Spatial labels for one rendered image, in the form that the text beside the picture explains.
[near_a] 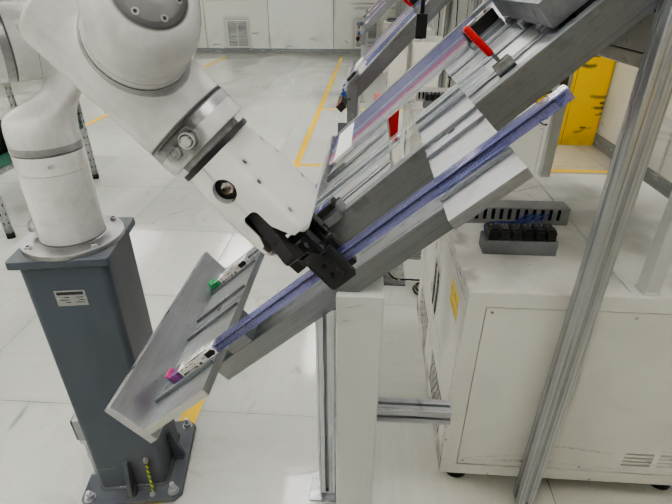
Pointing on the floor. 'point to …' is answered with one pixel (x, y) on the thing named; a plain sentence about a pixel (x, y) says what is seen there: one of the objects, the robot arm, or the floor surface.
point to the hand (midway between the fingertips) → (332, 261)
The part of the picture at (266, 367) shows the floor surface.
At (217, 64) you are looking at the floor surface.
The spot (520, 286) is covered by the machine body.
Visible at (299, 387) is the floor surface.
